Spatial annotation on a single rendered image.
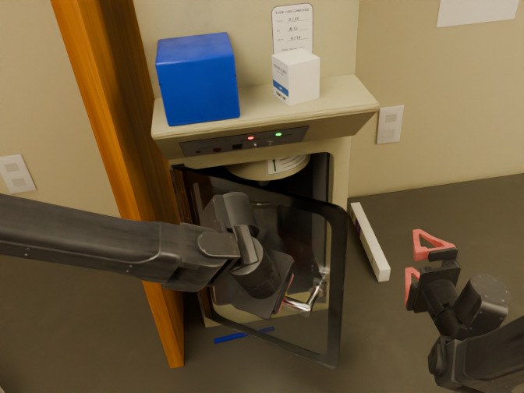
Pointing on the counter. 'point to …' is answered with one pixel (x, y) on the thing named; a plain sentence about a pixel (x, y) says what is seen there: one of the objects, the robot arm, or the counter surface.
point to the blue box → (197, 79)
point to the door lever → (303, 302)
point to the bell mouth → (270, 168)
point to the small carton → (295, 76)
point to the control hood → (277, 115)
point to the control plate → (294, 135)
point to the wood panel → (125, 130)
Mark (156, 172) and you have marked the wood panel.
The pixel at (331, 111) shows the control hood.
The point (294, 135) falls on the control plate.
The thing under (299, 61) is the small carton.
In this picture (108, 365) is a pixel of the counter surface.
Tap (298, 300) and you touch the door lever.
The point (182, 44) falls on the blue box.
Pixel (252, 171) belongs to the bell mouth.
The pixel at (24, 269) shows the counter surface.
